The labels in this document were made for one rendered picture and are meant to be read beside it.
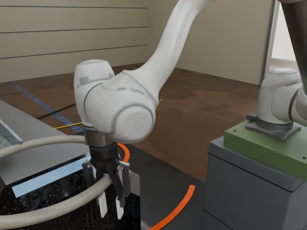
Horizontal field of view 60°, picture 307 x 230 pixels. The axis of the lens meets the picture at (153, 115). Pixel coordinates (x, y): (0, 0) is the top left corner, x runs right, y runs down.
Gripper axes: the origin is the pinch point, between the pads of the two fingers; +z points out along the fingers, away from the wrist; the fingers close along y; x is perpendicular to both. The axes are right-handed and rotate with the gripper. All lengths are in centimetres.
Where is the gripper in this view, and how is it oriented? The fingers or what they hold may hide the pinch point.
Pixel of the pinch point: (111, 206)
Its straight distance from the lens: 81.8
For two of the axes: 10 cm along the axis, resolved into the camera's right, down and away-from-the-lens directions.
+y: -9.7, -0.1, 2.3
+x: -2.2, 3.2, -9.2
